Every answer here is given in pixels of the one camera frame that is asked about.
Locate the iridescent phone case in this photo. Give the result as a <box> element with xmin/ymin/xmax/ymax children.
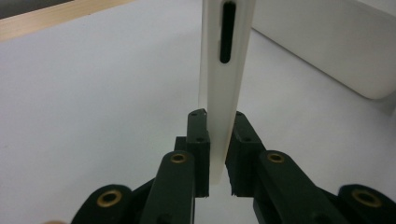
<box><xmin>197</xmin><ymin>0</ymin><xmax>257</xmax><ymax>187</ymax></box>

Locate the wooden table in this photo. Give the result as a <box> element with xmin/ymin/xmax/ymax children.
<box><xmin>0</xmin><ymin>0</ymin><xmax>135</xmax><ymax>43</ymax></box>

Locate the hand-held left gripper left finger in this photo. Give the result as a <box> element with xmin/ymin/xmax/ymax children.
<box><xmin>139</xmin><ymin>107</ymin><xmax>211</xmax><ymax>224</ymax></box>

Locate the white board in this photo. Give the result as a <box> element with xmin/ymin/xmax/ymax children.
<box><xmin>0</xmin><ymin>0</ymin><xmax>396</xmax><ymax>224</ymax></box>

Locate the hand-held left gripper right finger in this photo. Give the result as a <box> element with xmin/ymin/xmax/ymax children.
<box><xmin>225</xmin><ymin>110</ymin><xmax>344</xmax><ymax>224</ymax></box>

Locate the white oblong plastic container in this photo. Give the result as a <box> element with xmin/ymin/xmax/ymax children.
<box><xmin>250</xmin><ymin>0</ymin><xmax>396</xmax><ymax>101</ymax></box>

